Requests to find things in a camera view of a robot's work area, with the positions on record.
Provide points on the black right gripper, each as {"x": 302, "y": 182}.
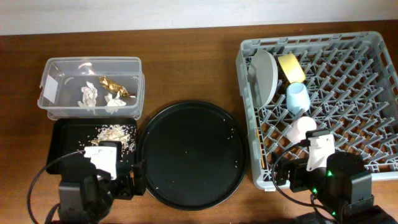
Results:
{"x": 295, "y": 166}

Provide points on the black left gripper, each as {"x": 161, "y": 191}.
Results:
{"x": 128, "y": 187}

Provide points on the pink plastic cup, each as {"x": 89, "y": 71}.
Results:
{"x": 299, "y": 128}

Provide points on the food scraps with rice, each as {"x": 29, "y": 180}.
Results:
{"x": 125, "y": 134}

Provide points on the wooden chopstick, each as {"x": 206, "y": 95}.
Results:
{"x": 260, "y": 148}

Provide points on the light blue plastic cup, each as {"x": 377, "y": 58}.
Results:
{"x": 297, "y": 98}

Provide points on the gold foil candy wrapper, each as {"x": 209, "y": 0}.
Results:
{"x": 115, "y": 88}

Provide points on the yellow plastic bowl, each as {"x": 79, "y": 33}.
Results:
{"x": 291, "y": 68}

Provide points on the pale grey round plate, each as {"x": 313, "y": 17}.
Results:
{"x": 263, "y": 78}

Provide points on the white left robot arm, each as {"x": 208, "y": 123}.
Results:
{"x": 87, "y": 193}

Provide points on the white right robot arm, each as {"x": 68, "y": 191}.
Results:
{"x": 343, "y": 187}

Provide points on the black rectangular waste tray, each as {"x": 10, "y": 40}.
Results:
{"x": 68, "y": 131}

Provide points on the clear plastic waste bin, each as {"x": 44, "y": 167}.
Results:
{"x": 63, "y": 78}

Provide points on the grey plastic dishwasher rack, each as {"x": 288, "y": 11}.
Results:
{"x": 352, "y": 85}

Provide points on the round black serving tray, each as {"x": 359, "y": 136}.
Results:
{"x": 196, "y": 155}

